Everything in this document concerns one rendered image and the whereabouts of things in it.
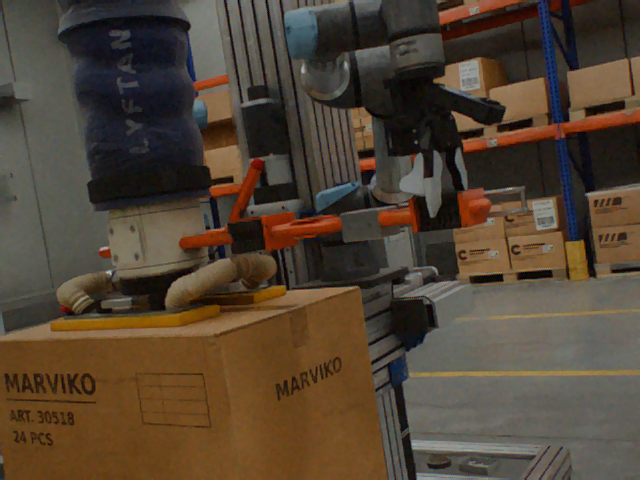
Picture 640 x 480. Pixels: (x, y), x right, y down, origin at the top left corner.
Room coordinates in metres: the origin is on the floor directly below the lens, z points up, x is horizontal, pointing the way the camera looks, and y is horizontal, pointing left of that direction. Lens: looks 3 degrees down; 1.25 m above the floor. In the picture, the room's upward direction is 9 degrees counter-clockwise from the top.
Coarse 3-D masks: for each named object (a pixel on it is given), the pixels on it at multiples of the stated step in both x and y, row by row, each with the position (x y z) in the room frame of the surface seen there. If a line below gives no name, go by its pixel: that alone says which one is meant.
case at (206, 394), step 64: (256, 320) 1.20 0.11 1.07; (320, 320) 1.34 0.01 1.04; (0, 384) 1.46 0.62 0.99; (64, 384) 1.35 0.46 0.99; (128, 384) 1.25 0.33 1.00; (192, 384) 1.17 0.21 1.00; (256, 384) 1.18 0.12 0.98; (320, 384) 1.32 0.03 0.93; (64, 448) 1.36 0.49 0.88; (128, 448) 1.27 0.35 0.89; (192, 448) 1.18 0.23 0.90; (256, 448) 1.17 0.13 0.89; (320, 448) 1.29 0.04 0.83
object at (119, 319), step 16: (96, 304) 1.42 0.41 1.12; (160, 304) 1.34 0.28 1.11; (192, 304) 1.34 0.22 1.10; (64, 320) 1.44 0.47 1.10; (80, 320) 1.40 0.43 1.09; (96, 320) 1.37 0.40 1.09; (112, 320) 1.35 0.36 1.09; (128, 320) 1.32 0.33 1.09; (144, 320) 1.30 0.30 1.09; (160, 320) 1.28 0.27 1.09; (176, 320) 1.25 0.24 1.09; (192, 320) 1.27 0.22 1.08
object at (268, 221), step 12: (264, 216) 1.27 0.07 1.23; (276, 216) 1.29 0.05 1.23; (288, 216) 1.32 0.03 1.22; (228, 228) 1.30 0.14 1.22; (240, 228) 1.29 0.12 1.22; (252, 228) 1.27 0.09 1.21; (264, 228) 1.27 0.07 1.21; (240, 240) 1.30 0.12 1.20; (252, 240) 1.27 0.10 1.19; (264, 240) 1.27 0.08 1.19; (276, 240) 1.28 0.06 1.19; (288, 240) 1.31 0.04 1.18; (240, 252) 1.32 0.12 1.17
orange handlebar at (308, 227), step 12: (480, 204) 1.07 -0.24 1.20; (324, 216) 1.24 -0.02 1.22; (384, 216) 1.15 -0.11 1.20; (396, 216) 1.13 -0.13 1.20; (408, 216) 1.12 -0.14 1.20; (276, 228) 1.27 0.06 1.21; (288, 228) 1.25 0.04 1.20; (300, 228) 1.24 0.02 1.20; (312, 228) 1.22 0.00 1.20; (324, 228) 1.21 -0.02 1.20; (336, 228) 1.20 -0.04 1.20; (180, 240) 1.40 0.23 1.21; (192, 240) 1.38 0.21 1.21; (204, 240) 1.36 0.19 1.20; (216, 240) 1.34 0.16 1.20; (228, 240) 1.33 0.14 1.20; (108, 252) 1.51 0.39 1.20
